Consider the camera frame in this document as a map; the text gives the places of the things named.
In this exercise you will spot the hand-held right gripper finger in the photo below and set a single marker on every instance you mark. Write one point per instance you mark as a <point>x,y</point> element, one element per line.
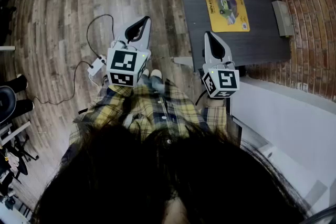
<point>207,43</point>
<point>220,47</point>

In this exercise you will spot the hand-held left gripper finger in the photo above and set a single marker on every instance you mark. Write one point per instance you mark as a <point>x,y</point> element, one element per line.
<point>136,22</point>
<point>141,33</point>

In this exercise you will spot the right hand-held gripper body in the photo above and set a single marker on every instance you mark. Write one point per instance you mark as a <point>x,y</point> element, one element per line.
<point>223,81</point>

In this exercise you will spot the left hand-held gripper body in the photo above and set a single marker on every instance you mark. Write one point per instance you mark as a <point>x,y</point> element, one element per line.
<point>123,60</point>

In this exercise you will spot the yellow printed mouse pad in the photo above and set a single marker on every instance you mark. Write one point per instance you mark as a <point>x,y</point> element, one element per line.
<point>210,8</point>

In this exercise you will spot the person's left forearm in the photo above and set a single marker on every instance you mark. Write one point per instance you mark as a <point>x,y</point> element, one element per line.
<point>118,92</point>

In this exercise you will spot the person's right forearm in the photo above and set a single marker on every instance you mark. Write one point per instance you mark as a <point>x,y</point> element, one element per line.
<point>215,112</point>

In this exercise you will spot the white desk foot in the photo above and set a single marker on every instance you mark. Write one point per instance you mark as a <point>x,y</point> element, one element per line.
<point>183,61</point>

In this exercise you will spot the dark wooden desk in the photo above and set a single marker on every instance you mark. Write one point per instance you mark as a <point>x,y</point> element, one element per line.
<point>260,42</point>

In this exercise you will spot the person's left shoe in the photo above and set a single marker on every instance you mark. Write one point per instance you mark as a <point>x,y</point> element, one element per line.
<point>146,73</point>

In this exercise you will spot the person's shoe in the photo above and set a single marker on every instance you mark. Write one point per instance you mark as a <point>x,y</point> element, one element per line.
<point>15,84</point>
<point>22,108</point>
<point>156,73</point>
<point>146,73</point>

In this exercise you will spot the person's right shoe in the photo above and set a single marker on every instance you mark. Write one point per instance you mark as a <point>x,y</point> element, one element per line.
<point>156,73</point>

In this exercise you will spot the person's blue jeans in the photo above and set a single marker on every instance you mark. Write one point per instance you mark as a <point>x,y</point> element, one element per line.
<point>155,84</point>

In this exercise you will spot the yellow plaid shirt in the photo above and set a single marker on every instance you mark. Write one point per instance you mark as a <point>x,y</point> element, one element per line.
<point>157,110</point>

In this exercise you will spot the grey rectangular box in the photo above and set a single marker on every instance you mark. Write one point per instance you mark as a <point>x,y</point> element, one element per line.
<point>283,18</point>

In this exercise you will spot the white low cabinet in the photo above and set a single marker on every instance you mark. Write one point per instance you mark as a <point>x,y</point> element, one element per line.
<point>283,123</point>

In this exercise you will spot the white table leg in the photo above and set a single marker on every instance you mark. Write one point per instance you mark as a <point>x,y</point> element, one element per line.
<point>7,48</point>

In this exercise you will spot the black office chair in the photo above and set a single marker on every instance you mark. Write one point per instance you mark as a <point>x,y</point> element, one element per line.
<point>6,102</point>

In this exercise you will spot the black wheeled chair base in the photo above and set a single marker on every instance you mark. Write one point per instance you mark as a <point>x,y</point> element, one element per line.
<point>19,149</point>

